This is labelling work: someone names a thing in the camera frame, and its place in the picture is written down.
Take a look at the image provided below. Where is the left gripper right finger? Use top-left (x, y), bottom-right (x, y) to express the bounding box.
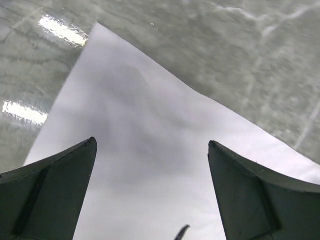
top-left (208, 140), bottom-right (320, 240)

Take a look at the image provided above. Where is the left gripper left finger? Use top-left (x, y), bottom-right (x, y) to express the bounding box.
top-left (0, 137), bottom-right (97, 240)

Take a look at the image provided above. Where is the white printed t-shirt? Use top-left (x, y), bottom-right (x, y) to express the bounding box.
top-left (25, 24), bottom-right (320, 240)

